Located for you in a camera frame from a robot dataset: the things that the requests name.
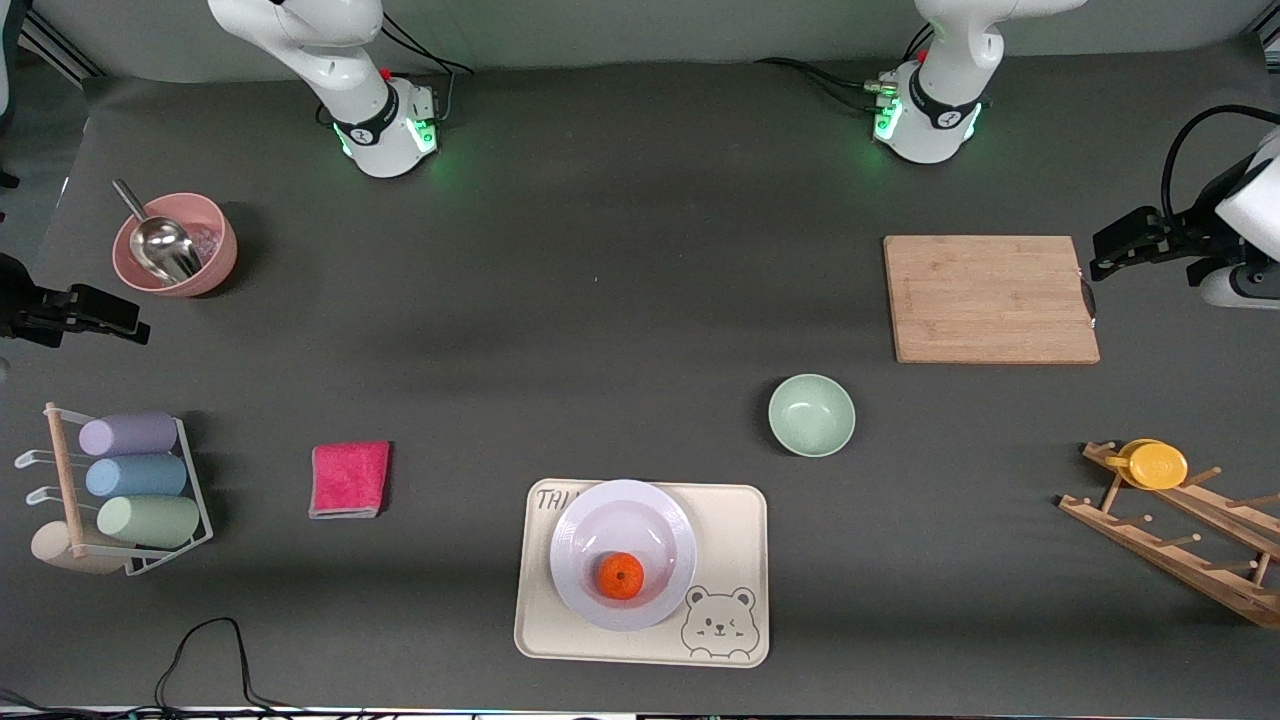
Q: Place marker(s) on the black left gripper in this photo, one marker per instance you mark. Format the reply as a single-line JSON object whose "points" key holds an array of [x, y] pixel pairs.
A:
{"points": [[1190, 232]]}

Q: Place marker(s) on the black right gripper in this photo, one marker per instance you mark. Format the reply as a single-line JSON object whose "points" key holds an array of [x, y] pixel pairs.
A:
{"points": [[22, 306]]}

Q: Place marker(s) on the white round plate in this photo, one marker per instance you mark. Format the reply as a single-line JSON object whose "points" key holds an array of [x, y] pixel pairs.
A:
{"points": [[620, 530]]}

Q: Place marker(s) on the orange fruit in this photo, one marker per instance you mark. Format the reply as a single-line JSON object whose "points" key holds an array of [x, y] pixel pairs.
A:
{"points": [[621, 577]]}

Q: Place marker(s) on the metal scoop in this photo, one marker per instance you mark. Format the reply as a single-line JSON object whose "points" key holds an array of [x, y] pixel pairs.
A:
{"points": [[165, 250]]}

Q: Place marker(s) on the pink bowl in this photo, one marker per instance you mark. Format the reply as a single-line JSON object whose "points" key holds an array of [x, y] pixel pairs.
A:
{"points": [[215, 250]]}

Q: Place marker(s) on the purple cup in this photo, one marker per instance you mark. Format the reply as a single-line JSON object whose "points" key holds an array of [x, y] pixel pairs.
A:
{"points": [[130, 434]]}

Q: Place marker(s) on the blue cup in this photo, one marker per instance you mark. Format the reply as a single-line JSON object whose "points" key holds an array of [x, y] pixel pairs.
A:
{"points": [[135, 476]]}

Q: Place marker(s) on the wooden cutting board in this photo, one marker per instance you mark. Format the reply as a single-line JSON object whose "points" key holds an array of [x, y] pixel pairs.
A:
{"points": [[950, 300]]}

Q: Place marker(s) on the green cup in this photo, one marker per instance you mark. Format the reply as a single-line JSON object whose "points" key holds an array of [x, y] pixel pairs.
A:
{"points": [[150, 521]]}

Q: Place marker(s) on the yellow mug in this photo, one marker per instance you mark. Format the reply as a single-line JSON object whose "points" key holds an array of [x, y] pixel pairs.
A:
{"points": [[1158, 466]]}

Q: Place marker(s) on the beige cup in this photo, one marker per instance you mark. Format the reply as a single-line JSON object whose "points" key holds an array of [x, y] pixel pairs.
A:
{"points": [[48, 548]]}

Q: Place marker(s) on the pink folded cloth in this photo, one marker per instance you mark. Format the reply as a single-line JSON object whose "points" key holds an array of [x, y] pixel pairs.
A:
{"points": [[348, 480]]}

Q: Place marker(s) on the wooden mug rack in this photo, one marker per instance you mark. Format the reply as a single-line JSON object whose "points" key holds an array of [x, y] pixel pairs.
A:
{"points": [[1170, 560]]}

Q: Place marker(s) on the light green bowl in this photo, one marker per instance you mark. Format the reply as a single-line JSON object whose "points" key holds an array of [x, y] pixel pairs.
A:
{"points": [[812, 415]]}

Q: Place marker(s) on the cream bear print tray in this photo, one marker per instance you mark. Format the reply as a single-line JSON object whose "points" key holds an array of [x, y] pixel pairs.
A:
{"points": [[730, 540]]}

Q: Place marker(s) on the aluminium frame rail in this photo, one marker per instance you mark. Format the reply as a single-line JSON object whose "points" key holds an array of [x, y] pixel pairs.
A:
{"points": [[70, 62], [1270, 40]]}

